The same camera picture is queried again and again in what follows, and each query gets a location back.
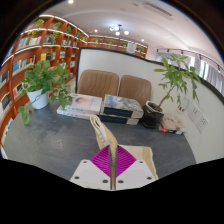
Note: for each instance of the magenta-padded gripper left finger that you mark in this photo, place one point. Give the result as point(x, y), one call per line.
point(88, 173)

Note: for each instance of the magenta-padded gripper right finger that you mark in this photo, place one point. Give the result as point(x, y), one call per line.
point(136, 173)

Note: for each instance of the cream and yellow striped towel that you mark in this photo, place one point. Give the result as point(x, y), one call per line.
point(105, 133)

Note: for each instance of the dark blue flat book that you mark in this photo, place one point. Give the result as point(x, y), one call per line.
point(118, 119)

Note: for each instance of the tall plant in black pot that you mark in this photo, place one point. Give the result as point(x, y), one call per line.
point(151, 116)

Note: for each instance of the white flat book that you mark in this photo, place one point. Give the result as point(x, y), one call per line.
point(75, 113)

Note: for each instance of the tan cover book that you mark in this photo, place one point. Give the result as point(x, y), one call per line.
point(174, 121)

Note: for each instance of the thick dark blue book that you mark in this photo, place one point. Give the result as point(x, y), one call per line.
point(121, 106)

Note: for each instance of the white cover book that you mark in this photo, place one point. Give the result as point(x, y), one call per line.
point(85, 102)

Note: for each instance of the clear acrylic sign holder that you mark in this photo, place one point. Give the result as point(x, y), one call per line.
point(183, 106)

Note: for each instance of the tan padded chair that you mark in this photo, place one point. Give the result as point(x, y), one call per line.
point(135, 89)
point(97, 83)

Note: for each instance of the leafy plant in white pot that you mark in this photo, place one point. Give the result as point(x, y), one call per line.
point(41, 80)

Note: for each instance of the white curtain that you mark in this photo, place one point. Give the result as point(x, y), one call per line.
point(211, 75)

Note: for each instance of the white paper notice on shelf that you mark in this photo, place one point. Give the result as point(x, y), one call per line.
point(131, 48)

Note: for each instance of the orange wooden bookshelf unit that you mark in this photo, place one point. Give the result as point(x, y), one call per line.
point(23, 63)

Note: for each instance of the multi-bulb ceiling lamp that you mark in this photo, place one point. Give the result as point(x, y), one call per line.
point(118, 30)

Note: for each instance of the white wall socket plate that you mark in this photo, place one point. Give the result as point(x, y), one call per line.
point(202, 123)
point(194, 112)

